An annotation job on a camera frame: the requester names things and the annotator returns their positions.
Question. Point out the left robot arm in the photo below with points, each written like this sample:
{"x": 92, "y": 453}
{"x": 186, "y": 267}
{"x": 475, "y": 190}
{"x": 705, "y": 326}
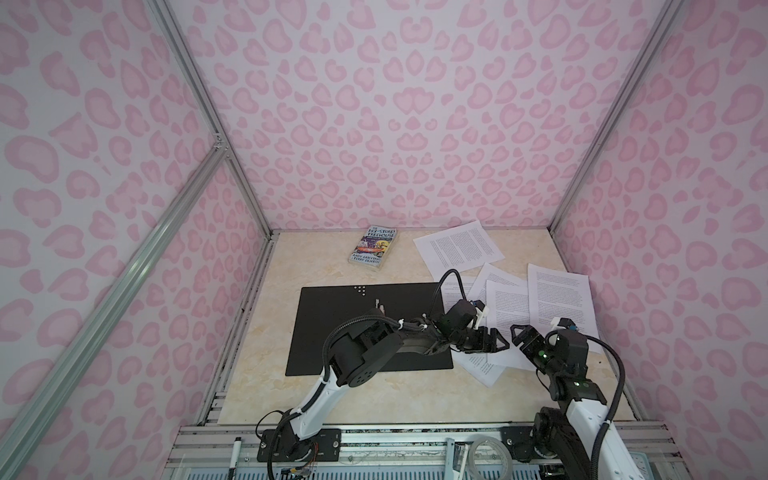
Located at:
{"x": 354, "y": 352}

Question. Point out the metal folder clip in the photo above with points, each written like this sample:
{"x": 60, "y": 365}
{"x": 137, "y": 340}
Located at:
{"x": 379, "y": 306}

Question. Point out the black white marker pen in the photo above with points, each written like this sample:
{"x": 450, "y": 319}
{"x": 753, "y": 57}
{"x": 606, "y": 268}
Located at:
{"x": 234, "y": 459}

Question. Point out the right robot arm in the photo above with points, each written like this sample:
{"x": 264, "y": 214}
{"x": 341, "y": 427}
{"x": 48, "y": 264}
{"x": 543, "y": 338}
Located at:
{"x": 580, "y": 431}

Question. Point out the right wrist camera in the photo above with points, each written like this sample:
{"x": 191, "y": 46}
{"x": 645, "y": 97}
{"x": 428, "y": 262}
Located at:
{"x": 563, "y": 323}

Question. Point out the clear tube coil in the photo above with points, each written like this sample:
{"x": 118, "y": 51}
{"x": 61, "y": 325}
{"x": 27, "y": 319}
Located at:
{"x": 483, "y": 451}

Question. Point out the printed sheet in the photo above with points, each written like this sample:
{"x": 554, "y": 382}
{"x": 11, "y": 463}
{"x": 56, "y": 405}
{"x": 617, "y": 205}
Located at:
{"x": 490, "y": 273}
{"x": 509, "y": 305}
{"x": 461, "y": 248}
{"x": 560, "y": 294}
{"x": 477, "y": 364}

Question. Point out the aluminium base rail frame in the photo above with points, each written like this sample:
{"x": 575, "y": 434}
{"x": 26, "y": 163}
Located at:
{"x": 407, "y": 451}

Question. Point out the colourful paperback book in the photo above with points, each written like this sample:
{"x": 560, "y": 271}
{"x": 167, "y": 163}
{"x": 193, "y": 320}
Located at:
{"x": 372, "y": 249}

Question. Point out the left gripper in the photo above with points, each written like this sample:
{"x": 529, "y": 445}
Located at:
{"x": 493, "y": 341}

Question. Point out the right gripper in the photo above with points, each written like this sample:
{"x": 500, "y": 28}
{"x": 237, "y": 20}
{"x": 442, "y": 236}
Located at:
{"x": 525, "y": 336}

